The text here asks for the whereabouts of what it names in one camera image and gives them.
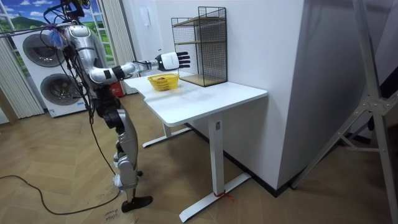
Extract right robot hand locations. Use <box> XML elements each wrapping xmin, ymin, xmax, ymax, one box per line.
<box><xmin>154</xmin><ymin>51</ymin><xmax>192</xmax><ymax>72</ymax></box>

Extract yellow plastic basket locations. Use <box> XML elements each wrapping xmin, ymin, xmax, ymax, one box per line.
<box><xmin>147</xmin><ymin>73</ymin><xmax>180</xmax><ymax>92</ymax></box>

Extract white desk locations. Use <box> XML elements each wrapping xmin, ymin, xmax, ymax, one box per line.
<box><xmin>124</xmin><ymin>73</ymin><xmax>268</xmax><ymax>223</ymax></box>

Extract red container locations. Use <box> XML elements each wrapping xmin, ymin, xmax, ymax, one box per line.
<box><xmin>110</xmin><ymin>81</ymin><xmax>125</xmax><ymax>98</ymax></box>

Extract white pleated curtain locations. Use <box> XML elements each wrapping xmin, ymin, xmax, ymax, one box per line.
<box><xmin>0</xmin><ymin>37</ymin><xmax>44</xmax><ymax>119</ymax></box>
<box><xmin>101</xmin><ymin>0</ymin><xmax>139</xmax><ymax>96</ymax></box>

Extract robot body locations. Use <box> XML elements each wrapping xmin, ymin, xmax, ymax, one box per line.
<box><xmin>43</xmin><ymin>0</ymin><xmax>109</xmax><ymax>108</ymax></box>

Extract robot legs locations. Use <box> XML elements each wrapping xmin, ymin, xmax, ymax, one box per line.
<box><xmin>95</xmin><ymin>88</ymin><xmax>154</xmax><ymax>214</ymax></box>

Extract white washing machine tower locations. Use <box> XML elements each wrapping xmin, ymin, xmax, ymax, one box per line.
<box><xmin>12</xmin><ymin>29</ymin><xmax>94</xmax><ymax>118</ymax></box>

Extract black wire shelf rack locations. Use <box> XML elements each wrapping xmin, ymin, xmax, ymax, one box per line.
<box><xmin>170</xmin><ymin>6</ymin><xmax>228</xmax><ymax>88</ymax></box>

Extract red tie string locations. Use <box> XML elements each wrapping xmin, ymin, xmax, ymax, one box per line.
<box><xmin>213</xmin><ymin>191</ymin><xmax>236</xmax><ymax>202</ymax></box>

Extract landscape wall poster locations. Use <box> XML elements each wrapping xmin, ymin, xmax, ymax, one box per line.
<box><xmin>0</xmin><ymin>0</ymin><xmax>116</xmax><ymax>75</ymax></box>

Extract cable bundle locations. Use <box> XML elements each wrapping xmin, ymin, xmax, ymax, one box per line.
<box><xmin>0</xmin><ymin>0</ymin><xmax>93</xmax><ymax>50</ymax></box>

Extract black floor cable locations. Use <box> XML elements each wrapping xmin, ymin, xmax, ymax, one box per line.
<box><xmin>0</xmin><ymin>114</ymin><xmax>122</xmax><ymax>216</ymax></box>

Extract grey metal stand frame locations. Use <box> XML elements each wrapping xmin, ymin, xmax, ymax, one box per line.
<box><xmin>290</xmin><ymin>0</ymin><xmax>398</xmax><ymax>224</ymax></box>

